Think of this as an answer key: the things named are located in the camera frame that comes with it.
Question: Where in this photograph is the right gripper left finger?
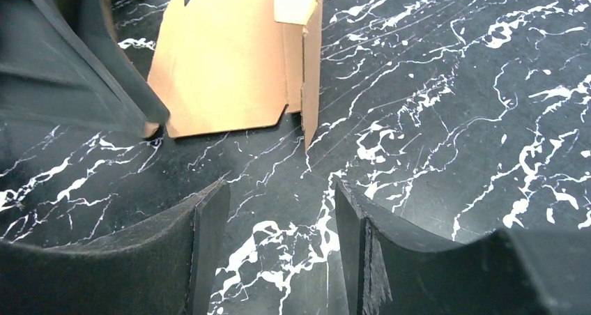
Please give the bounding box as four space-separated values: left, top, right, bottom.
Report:
1 180 231 314

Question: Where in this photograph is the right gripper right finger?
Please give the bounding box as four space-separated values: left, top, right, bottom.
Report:
335 180 590 314

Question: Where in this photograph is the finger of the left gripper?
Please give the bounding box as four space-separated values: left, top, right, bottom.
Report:
1 0 170 138

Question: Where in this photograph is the brown cardboard box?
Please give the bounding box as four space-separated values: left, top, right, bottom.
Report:
148 0 323 145

